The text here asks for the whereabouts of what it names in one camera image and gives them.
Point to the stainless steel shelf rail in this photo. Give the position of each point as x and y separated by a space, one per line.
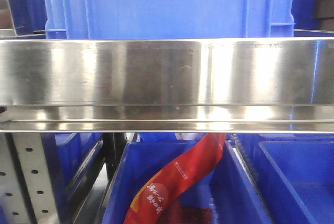
195 85

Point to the red printed bag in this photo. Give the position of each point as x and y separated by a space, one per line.
175 178

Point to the blue crate on shelf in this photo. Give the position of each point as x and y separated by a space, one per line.
168 19

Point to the perforated grey metal upright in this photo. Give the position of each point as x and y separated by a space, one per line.
27 188

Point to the blue bin lower right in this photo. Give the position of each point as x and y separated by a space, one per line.
293 173

